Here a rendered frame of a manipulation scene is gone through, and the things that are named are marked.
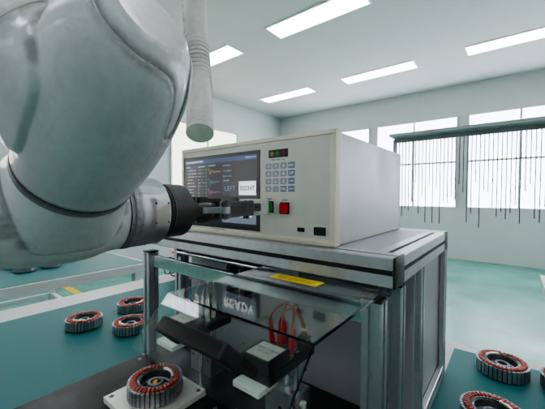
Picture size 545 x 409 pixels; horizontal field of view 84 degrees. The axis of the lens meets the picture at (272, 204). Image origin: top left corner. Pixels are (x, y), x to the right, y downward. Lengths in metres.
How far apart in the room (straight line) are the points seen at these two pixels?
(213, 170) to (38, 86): 0.52
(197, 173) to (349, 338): 0.51
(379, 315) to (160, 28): 0.43
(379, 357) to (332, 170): 0.29
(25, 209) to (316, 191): 0.41
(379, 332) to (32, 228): 0.43
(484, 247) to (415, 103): 3.07
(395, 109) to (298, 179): 6.74
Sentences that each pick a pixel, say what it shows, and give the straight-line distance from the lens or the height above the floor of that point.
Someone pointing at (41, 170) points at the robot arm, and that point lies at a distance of 0.28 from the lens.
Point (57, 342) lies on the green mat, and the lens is 1.22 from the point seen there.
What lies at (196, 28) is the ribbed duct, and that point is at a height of 2.25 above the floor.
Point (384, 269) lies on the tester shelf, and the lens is 0.48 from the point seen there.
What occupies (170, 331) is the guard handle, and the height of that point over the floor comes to 1.06.
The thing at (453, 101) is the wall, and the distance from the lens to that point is 7.05.
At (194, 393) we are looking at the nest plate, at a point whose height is 0.78.
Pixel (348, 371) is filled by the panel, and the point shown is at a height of 0.83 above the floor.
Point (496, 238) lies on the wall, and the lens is 6.80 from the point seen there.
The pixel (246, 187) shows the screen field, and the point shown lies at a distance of 0.65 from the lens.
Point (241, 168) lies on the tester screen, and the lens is 0.67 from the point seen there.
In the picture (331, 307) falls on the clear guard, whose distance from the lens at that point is 0.41.
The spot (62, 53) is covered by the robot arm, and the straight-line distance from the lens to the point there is 0.23.
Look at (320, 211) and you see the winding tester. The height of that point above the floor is 1.18.
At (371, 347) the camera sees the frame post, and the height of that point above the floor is 0.98.
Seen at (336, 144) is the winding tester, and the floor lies 1.29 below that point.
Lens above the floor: 1.20
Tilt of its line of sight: 2 degrees down
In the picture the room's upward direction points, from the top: straight up
